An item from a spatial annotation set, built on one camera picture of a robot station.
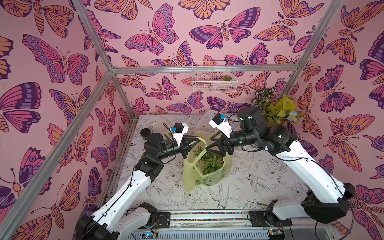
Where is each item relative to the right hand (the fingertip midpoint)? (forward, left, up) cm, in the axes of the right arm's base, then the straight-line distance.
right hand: (210, 141), depth 60 cm
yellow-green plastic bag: (-8, +7, -18) cm, 21 cm away
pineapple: (+1, 0, -16) cm, 16 cm away
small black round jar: (+30, +44, -34) cm, 63 cm away
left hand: (+3, +4, -3) cm, 6 cm away
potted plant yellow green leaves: (+33, -42, -14) cm, 55 cm away
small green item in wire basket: (+49, -12, -2) cm, 51 cm away
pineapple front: (0, -6, -19) cm, 19 cm away
